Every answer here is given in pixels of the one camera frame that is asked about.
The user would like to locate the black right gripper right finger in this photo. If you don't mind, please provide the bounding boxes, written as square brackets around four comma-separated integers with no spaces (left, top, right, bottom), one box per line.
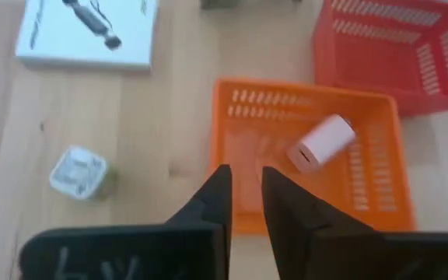
[261,166,448,280]

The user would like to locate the green white charger cube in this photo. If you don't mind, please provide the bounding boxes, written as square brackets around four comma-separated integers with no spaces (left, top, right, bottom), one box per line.
[48,145,118,202]

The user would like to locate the orange plastic basket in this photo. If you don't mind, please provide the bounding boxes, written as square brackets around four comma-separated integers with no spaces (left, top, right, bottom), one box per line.
[208,77,416,235]

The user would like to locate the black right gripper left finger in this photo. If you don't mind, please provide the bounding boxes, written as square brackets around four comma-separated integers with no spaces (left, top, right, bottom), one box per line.
[19,165,233,280]

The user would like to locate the red plastic basket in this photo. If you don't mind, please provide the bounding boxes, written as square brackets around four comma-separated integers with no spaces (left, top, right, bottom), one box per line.
[312,0,448,117]

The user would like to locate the white card reader box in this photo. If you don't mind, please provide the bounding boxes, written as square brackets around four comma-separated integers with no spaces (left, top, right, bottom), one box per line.
[13,0,159,73]

